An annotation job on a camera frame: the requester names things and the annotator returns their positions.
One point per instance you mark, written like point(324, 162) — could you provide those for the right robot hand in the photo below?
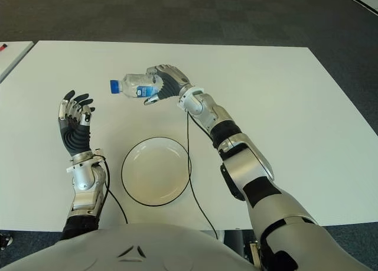
point(171, 83)

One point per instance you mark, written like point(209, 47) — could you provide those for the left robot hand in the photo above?
point(75, 135)

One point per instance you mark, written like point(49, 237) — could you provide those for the clear water bottle blue cap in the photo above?
point(133, 86)

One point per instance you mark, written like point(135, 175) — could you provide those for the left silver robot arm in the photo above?
point(85, 191)

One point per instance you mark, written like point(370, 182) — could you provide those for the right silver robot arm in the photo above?
point(245, 170)

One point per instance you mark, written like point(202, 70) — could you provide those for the white plate black rim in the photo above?
point(155, 172)

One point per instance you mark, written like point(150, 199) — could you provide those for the white side table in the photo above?
point(13, 60)

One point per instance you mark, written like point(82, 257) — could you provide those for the red marker pen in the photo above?
point(3, 47)

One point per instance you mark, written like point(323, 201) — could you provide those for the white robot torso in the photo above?
point(133, 244)

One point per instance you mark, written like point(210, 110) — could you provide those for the grey table leg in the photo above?
point(236, 241)

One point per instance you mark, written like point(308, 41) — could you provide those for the black metal stand frame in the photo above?
point(6, 240)

